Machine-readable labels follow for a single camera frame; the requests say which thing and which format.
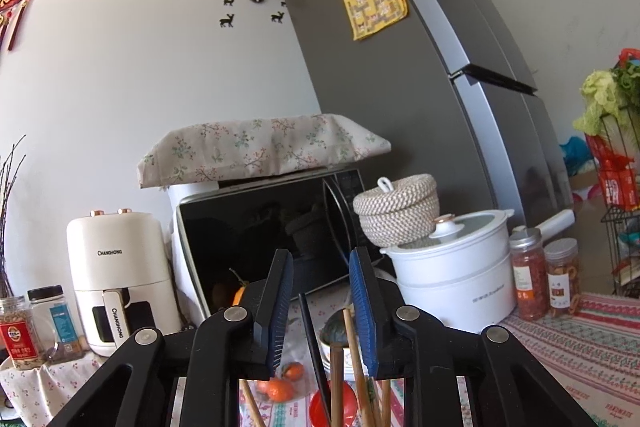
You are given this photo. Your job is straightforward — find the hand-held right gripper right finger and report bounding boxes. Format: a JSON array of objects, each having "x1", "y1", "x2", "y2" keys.
[{"x1": 348, "y1": 247, "x2": 598, "y2": 427}]

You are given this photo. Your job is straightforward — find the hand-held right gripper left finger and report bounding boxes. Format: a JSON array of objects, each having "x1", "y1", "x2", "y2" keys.
[{"x1": 47, "y1": 248, "x2": 295, "y2": 427}]

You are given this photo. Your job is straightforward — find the black chopstick with yellow band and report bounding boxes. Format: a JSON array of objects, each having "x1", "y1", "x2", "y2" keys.
[{"x1": 298, "y1": 293, "x2": 333, "y2": 427}]

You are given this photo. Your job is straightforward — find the red plastic spoon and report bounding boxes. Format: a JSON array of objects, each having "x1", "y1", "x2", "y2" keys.
[{"x1": 309, "y1": 379, "x2": 358, "y2": 427}]

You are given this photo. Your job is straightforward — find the dark green squash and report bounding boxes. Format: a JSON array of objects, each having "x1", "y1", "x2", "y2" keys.
[{"x1": 320, "y1": 309, "x2": 353, "y2": 345}]

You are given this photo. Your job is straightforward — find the large orange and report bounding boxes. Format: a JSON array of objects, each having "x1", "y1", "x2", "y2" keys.
[{"x1": 230, "y1": 268, "x2": 252, "y2": 308}]

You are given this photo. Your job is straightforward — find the glass jar with wooden lid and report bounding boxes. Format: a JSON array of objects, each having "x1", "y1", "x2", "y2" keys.
[{"x1": 250, "y1": 359, "x2": 308, "y2": 405}]

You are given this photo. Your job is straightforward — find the white electric cooking pot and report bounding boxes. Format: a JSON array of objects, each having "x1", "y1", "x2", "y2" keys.
[{"x1": 380, "y1": 208, "x2": 575, "y2": 334}]

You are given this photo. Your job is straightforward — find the glass pot lid white knob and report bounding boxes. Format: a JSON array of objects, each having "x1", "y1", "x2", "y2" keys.
[{"x1": 387, "y1": 209, "x2": 513, "y2": 253}]

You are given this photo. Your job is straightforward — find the floral microwave cover cloth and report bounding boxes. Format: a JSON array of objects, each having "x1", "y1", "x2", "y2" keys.
[{"x1": 136, "y1": 113, "x2": 392, "y2": 190}]

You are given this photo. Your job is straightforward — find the cream air fryer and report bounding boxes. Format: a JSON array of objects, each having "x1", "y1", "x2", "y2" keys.
[{"x1": 66, "y1": 208, "x2": 182, "y2": 358}]

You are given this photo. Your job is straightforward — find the jar of red dried fruit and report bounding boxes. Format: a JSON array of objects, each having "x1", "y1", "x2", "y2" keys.
[{"x1": 509, "y1": 227, "x2": 550, "y2": 321}]

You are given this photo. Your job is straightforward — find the jar of dried fruit rings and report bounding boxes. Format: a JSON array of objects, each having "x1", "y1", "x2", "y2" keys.
[{"x1": 544, "y1": 238, "x2": 583, "y2": 314}]

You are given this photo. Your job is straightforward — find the grey refrigerator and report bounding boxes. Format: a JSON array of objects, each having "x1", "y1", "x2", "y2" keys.
[{"x1": 272, "y1": 0, "x2": 576, "y2": 268}]

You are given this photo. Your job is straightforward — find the clear jar with blue label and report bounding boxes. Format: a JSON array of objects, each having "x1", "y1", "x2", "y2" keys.
[{"x1": 26, "y1": 285, "x2": 86, "y2": 360}]

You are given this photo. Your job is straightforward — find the white small-flower print cloth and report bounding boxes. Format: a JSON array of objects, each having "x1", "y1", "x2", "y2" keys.
[{"x1": 0, "y1": 349, "x2": 108, "y2": 427}]

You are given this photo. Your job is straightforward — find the nut jar with red label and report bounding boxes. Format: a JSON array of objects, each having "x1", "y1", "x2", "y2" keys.
[{"x1": 0, "y1": 294, "x2": 48, "y2": 370}]

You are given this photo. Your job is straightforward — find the blue plastic bag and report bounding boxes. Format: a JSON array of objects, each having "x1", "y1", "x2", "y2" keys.
[{"x1": 559, "y1": 137, "x2": 598, "y2": 178}]

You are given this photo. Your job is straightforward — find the dry dark branches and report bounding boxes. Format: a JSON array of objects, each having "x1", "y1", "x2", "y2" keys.
[{"x1": 0, "y1": 134, "x2": 28, "y2": 300}]

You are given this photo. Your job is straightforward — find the red snack packet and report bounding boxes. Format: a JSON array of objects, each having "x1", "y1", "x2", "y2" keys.
[{"x1": 585, "y1": 134, "x2": 640, "y2": 210}]

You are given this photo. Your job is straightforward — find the yellow printed cloth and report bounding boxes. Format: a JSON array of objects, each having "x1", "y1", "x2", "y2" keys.
[{"x1": 342, "y1": 0, "x2": 409, "y2": 42}]

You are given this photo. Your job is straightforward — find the napa cabbage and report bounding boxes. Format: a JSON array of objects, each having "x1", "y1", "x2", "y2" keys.
[{"x1": 572, "y1": 69, "x2": 621, "y2": 135}]

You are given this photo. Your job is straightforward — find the white dish with green handle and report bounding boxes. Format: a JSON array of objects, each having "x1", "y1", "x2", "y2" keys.
[{"x1": 322, "y1": 342, "x2": 373, "y2": 378}]

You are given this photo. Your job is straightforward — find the woven rope basket with lid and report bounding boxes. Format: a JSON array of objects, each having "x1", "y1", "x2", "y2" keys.
[{"x1": 353, "y1": 173, "x2": 441, "y2": 248}]

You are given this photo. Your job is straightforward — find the black wire storage rack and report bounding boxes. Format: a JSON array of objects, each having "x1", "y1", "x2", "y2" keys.
[{"x1": 595, "y1": 102, "x2": 640, "y2": 303}]

